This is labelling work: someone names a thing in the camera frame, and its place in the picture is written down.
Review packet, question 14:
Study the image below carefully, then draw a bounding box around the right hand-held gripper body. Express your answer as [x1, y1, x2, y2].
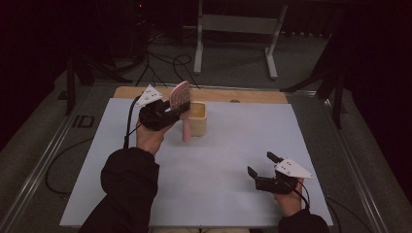
[255, 157, 315, 195]

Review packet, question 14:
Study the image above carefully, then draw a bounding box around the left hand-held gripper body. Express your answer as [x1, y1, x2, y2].
[134, 84, 182, 132]

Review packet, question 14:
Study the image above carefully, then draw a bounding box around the pink hairbrush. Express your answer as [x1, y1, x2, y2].
[168, 80, 193, 144]

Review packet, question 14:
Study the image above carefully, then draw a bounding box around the beige cup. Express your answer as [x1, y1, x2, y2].
[189, 101, 208, 138]

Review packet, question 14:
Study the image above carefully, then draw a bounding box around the person's right hand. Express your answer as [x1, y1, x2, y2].
[274, 186, 306, 218]

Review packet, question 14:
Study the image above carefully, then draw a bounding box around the person's left hand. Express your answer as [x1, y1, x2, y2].
[135, 119, 176, 156]

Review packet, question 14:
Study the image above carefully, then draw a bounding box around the white table mat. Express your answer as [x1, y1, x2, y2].
[59, 97, 334, 228]

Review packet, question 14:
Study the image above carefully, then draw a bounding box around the black metal stand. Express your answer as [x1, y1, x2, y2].
[63, 52, 134, 117]
[280, 32, 349, 130]

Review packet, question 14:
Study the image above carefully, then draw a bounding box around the white metal stand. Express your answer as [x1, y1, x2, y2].
[192, 0, 290, 81]

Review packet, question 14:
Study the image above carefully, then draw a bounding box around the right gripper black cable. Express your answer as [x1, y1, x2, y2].
[285, 179, 312, 213]

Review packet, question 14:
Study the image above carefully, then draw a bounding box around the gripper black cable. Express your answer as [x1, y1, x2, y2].
[285, 179, 312, 213]
[122, 94, 143, 150]

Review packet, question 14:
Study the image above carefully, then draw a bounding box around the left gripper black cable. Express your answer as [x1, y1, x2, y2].
[122, 94, 143, 150]

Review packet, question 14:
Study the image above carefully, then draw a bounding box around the black floor cable bundle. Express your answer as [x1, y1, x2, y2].
[135, 48, 202, 90]

